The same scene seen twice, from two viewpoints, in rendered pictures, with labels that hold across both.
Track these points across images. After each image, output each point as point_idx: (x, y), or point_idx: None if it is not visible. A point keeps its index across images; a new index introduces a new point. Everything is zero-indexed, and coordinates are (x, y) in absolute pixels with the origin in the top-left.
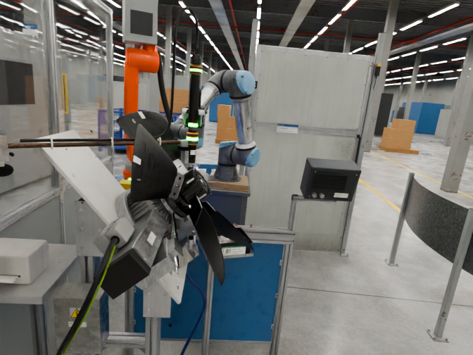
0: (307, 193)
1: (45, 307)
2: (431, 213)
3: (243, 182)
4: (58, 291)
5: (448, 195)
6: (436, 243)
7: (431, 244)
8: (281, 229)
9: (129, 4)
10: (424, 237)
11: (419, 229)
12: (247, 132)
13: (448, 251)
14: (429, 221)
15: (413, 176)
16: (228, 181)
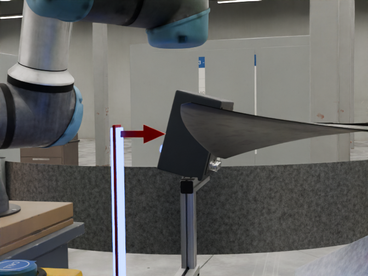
0: (206, 166)
1: None
2: (108, 200)
3: (35, 203)
4: None
5: None
6: (138, 240)
7: (126, 246)
8: (187, 273)
9: None
10: (108, 243)
11: (87, 236)
12: (71, 33)
13: (162, 242)
14: (109, 213)
15: (5, 163)
16: (14, 210)
